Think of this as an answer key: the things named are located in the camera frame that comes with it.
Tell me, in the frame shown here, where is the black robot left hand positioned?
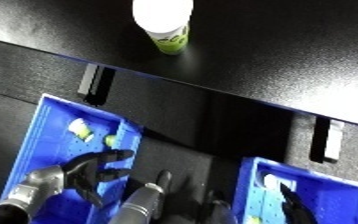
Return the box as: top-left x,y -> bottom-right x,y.
58,148 -> 137,208

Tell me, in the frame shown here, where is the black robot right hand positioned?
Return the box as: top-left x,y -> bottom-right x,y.
278,183 -> 320,224

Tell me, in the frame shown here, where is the paper cup with green band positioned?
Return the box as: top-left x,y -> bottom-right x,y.
262,173 -> 288,192
67,118 -> 96,143
244,214 -> 265,224
131,0 -> 197,56
102,134 -> 119,148

